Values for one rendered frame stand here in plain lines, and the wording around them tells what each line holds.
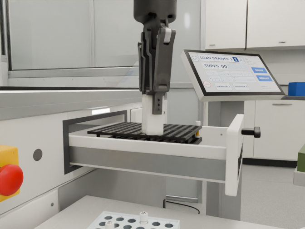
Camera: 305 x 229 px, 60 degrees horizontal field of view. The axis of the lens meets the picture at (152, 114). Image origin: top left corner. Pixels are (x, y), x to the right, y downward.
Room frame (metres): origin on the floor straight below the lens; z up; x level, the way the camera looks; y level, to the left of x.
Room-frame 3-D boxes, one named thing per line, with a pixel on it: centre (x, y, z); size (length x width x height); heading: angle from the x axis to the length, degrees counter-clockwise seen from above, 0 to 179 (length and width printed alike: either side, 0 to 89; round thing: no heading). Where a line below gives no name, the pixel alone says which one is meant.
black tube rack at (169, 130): (0.62, 0.01, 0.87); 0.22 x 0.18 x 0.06; 69
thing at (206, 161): (0.62, 0.02, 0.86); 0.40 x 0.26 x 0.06; 69
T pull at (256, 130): (0.54, -0.20, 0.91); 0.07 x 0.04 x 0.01; 159
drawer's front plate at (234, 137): (0.55, -0.18, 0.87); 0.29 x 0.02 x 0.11; 159
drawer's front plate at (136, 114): (0.96, 0.01, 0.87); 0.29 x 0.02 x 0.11; 159
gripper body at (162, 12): (0.47, 0.00, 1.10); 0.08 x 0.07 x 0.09; 19
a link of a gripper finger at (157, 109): (0.44, -0.01, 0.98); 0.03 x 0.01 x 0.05; 19
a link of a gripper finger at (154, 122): (0.46, 0.00, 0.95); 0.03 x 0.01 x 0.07; 109
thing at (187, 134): (0.58, -0.09, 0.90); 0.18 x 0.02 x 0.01; 159
